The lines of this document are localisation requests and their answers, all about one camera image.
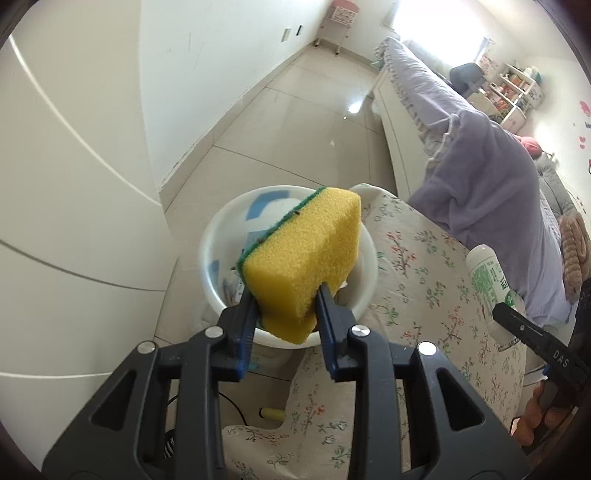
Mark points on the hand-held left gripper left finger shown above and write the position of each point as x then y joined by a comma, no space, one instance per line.
247,341

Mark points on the pink plush toy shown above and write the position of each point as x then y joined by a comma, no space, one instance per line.
531,145

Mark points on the grey cloth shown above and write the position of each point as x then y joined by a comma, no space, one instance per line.
556,184

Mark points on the purple ruffled bed sheet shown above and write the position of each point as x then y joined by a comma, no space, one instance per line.
415,78

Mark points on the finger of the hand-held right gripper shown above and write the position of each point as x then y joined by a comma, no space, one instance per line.
531,332

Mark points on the pink wall sticker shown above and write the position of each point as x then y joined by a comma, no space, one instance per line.
585,107

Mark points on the yellow tube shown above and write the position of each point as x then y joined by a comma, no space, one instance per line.
273,413

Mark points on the yellow green scrub sponge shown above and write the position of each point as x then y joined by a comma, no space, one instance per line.
300,249

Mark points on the white plastic drink bottle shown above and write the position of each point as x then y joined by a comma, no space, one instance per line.
485,277

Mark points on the person's right hand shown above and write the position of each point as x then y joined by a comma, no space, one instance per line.
535,424

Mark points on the white wardrobe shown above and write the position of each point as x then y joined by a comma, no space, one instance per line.
69,230

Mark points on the white bed frame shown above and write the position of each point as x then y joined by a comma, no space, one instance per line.
397,134

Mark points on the blue chair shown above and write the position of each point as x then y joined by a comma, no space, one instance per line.
466,76

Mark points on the white storage shelf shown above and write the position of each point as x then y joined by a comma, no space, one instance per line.
512,92

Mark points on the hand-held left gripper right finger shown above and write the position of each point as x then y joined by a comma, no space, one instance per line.
325,332

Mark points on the purple blanket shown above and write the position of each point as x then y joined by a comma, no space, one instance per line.
489,184

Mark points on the white plastic basin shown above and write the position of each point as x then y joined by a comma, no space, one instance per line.
217,244

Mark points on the brown plush blanket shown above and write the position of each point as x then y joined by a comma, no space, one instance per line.
577,249

